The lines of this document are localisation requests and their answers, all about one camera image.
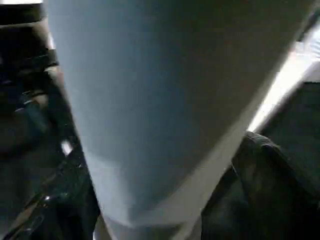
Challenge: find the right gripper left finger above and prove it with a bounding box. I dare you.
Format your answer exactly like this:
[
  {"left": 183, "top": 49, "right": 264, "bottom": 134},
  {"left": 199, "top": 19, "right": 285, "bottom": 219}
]
[{"left": 0, "top": 149, "right": 101, "bottom": 240}]

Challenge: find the white plastic table leg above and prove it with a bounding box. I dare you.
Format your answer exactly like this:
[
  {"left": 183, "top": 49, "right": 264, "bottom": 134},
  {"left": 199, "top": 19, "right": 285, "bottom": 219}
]
[{"left": 46, "top": 0, "right": 320, "bottom": 240}]

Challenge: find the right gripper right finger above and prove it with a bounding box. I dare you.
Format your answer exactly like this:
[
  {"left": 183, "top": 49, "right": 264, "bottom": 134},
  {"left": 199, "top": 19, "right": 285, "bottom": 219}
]
[{"left": 201, "top": 130, "right": 320, "bottom": 240}]

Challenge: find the white plastic table top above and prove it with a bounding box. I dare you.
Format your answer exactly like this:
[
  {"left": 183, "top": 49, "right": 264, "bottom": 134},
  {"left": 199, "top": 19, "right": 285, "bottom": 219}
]
[{"left": 249, "top": 37, "right": 320, "bottom": 134}]

